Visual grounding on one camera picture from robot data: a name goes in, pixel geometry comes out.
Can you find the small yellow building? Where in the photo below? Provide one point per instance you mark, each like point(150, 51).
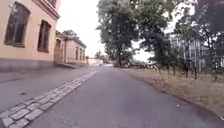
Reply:
point(70, 50)

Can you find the dry grass verge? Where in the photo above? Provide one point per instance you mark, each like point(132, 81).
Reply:
point(186, 88)

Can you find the grey building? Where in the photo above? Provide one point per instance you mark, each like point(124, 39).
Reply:
point(191, 50)

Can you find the row of trees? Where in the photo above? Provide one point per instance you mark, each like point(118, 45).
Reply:
point(120, 30)

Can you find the large yellow building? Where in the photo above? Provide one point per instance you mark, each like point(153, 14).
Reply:
point(30, 36)

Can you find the pale building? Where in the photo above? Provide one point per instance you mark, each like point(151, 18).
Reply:
point(94, 62)

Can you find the cobblestone strip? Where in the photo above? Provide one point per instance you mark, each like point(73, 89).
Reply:
point(30, 111)

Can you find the grey asphalt pavement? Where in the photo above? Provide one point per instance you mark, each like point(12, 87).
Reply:
point(30, 86)

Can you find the fence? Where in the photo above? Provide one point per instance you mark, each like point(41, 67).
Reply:
point(188, 68)

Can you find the grey asphalt road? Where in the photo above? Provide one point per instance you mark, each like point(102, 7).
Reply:
point(110, 103)

